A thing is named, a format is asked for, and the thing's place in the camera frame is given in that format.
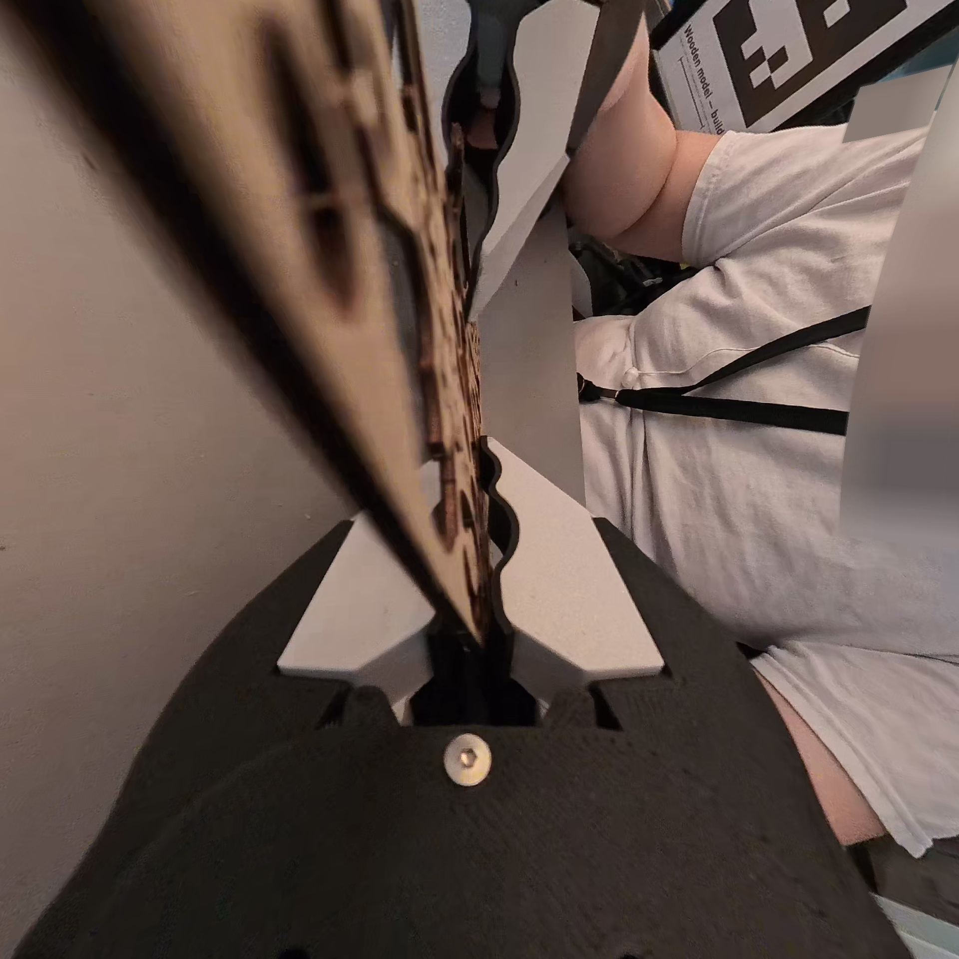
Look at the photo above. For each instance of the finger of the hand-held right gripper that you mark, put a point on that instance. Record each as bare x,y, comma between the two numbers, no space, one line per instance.
453,97
539,135

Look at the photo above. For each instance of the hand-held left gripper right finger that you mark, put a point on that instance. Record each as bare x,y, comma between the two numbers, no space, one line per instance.
577,599

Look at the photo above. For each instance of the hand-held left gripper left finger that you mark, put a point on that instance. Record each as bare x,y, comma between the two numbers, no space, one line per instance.
344,622

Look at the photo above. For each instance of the laser-cut wooden parts sheet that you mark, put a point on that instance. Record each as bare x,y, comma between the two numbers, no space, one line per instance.
225,225

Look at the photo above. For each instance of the person's right forearm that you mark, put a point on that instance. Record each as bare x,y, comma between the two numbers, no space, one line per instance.
637,165

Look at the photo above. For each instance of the person's right hand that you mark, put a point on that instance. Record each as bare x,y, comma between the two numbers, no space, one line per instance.
485,129

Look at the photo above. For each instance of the framed square-code sign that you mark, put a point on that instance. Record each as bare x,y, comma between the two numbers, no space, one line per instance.
787,60

